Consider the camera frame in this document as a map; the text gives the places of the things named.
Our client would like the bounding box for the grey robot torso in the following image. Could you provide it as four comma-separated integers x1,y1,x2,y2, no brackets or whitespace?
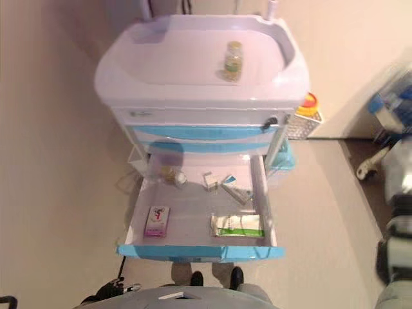
79,285,273,309

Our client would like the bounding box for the white power cord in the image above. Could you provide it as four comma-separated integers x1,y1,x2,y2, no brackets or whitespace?
116,171,140,196

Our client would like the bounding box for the grey robot leg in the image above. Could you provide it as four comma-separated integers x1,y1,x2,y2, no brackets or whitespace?
229,266,270,302
189,270,205,288

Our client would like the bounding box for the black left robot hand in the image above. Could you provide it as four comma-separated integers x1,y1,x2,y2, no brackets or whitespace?
95,277,143,303

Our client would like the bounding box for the blue and white medicine box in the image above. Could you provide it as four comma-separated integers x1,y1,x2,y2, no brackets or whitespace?
221,174,254,206

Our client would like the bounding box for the white medical cart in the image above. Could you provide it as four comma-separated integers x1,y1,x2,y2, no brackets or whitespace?
94,14,312,181

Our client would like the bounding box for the blue bed corner clip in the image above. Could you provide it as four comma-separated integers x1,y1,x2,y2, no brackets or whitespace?
368,95,384,114

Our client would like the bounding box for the glass jar of yellow pills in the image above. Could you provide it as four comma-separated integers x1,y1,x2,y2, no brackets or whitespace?
162,165,178,183

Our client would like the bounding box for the green and white medicine box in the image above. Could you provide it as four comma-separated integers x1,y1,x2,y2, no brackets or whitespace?
210,213,264,239

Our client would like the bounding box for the grey left robot leg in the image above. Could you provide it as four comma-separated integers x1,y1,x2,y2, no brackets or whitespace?
189,270,205,288

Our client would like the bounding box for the white hospital bed frame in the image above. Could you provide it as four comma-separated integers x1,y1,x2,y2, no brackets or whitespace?
355,62,412,181

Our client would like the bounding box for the pink medicine box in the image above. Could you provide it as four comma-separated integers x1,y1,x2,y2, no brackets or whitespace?
143,205,172,239

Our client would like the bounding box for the pill jar with green label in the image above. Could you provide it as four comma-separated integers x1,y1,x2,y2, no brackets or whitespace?
223,41,245,82

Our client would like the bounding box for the blue fronted cart drawer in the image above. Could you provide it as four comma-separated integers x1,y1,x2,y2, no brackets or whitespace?
146,138,270,156
115,153,287,263
124,124,286,142

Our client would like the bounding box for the bed caster wheel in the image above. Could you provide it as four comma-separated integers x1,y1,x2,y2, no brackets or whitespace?
355,162,378,180

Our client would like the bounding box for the light blue waste bin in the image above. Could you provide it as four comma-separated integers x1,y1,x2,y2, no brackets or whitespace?
267,140,296,188

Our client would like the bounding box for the white pill bottle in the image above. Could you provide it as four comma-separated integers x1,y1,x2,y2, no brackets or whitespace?
173,171,188,188

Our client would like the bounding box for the white perforated basket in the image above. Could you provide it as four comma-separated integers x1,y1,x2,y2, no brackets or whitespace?
286,111,325,140

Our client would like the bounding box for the white IV pole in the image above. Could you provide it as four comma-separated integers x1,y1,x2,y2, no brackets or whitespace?
265,0,279,21

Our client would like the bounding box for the grey right robot leg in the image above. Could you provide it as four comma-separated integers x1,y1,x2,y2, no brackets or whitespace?
229,266,270,302

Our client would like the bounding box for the small white open box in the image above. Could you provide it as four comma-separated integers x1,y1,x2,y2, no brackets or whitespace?
201,171,220,193

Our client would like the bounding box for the yellow sharps container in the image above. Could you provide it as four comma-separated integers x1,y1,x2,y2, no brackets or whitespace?
295,92,321,117

